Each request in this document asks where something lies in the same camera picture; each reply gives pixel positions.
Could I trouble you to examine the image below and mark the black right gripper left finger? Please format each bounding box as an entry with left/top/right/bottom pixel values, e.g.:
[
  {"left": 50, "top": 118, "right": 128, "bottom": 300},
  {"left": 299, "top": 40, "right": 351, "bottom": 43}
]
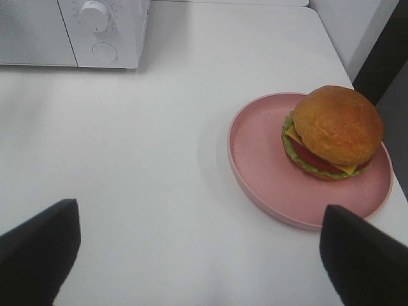
[{"left": 1, "top": 199, "right": 80, "bottom": 305}]

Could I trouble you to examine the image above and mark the round door release button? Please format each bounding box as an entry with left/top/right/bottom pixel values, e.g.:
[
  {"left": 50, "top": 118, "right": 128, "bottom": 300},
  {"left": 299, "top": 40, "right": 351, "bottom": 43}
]
[{"left": 92, "top": 42, "right": 117, "bottom": 62}]

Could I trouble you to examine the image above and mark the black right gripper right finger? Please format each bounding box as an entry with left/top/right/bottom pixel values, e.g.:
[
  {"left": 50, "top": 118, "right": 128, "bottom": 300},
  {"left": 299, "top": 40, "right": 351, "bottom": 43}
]
[{"left": 319, "top": 205, "right": 407, "bottom": 305}]

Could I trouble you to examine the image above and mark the pink round plate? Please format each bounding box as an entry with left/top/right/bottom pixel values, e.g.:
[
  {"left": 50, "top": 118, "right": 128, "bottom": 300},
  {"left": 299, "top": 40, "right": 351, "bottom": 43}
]
[{"left": 228, "top": 93, "right": 393, "bottom": 230}]

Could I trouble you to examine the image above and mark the white microwave oven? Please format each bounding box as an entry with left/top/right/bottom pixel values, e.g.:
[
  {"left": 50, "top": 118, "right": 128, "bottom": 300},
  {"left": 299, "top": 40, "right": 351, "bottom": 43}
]
[{"left": 0, "top": 0, "right": 151, "bottom": 69}]

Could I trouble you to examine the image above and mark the white timer knob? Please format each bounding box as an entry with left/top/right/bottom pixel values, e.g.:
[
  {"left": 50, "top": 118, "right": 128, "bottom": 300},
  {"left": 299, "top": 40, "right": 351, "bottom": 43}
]
[{"left": 79, "top": 1, "right": 110, "bottom": 33}]

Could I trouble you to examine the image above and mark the burger with lettuce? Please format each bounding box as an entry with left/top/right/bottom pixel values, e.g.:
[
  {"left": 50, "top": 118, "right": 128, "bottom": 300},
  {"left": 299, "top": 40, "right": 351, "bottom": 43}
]
[{"left": 281, "top": 85, "right": 384, "bottom": 181}]

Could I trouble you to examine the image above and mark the white microwave door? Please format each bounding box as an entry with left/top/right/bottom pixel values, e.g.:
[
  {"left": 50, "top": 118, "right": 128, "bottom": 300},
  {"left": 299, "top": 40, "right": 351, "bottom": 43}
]
[{"left": 1, "top": 1, "right": 77, "bottom": 66}]

